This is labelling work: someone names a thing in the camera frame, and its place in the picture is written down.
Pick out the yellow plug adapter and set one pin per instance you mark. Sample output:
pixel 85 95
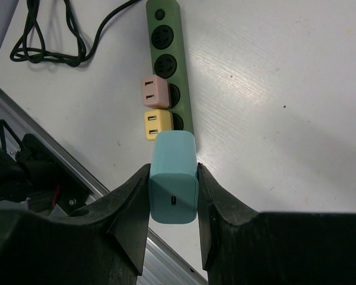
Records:
pixel 157 121

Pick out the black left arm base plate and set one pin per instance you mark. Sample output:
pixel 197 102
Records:
pixel 54 191

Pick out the aluminium front rail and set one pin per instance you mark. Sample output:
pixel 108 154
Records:
pixel 161 264

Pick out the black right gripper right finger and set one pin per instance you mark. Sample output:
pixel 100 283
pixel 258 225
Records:
pixel 242 246

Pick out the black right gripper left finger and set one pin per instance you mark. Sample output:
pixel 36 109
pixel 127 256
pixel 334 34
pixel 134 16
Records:
pixel 101 243

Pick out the green power strip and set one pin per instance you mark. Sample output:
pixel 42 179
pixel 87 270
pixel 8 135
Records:
pixel 168 57

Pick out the light blue plug adapter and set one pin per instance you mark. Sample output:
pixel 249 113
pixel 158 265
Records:
pixel 173 182

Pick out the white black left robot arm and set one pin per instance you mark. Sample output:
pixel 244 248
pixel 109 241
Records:
pixel 14 185

